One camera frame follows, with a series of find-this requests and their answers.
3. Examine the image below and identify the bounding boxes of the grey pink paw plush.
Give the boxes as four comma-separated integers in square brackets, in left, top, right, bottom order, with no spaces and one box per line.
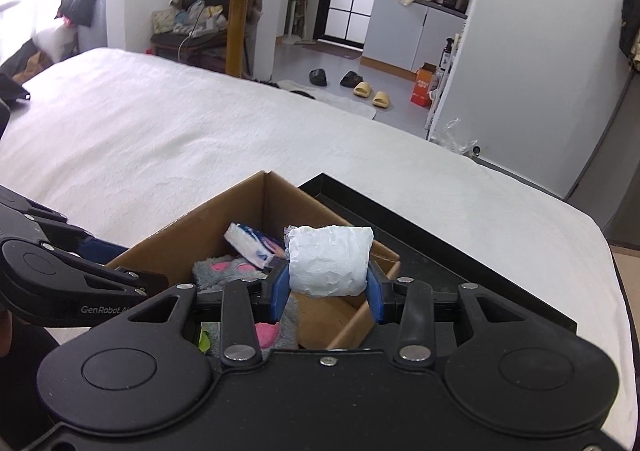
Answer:
[192,256,299,357]

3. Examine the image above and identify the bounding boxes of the black pillow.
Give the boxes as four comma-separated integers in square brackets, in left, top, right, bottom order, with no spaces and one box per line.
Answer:
[55,0,98,27]

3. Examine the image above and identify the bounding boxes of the left yellow slipper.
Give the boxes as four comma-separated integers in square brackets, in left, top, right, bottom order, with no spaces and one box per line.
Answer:
[352,81,372,99]

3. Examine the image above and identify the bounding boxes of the white kitchen cabinet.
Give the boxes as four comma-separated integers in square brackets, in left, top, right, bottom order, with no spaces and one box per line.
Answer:
[362,0,466,73]

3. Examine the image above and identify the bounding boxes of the hanging dark clothes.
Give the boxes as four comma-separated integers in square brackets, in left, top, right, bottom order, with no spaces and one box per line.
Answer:
[618,0,640,73]

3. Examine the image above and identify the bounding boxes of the orange carton box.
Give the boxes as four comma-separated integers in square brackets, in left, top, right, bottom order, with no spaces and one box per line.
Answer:
[410,63,437,108]

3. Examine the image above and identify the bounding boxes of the clear plastic bag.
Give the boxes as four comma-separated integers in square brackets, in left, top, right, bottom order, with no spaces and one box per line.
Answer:
[432,118,480,158]

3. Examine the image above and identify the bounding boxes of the black slipper near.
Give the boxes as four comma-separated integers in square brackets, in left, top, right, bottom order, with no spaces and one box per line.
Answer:
[308,68,328,87]

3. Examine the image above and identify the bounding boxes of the blue tissue pack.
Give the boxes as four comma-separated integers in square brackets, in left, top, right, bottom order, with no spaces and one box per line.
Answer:
[224,222,286,270]

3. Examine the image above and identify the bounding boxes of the black tray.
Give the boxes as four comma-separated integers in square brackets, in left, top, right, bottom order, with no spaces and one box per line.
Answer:
[299,174,577,333]

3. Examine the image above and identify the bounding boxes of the white soft ball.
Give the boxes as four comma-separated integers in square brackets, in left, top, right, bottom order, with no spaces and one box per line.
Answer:
[285,226,374,298]

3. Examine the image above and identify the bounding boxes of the yellow slipper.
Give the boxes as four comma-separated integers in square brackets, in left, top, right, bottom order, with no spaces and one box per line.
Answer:
[352,81,372,99]
[372,91,390,110]

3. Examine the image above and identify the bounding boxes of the white bed cover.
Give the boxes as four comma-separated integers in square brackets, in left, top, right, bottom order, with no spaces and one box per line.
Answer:
[1,48,639,447]

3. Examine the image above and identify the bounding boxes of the right yellow slipper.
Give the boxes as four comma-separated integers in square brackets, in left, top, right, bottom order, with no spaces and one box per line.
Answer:
[372,91,390,110]

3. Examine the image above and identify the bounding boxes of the yellow round table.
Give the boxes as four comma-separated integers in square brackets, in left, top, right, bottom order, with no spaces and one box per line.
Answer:
[226,0,248,78]

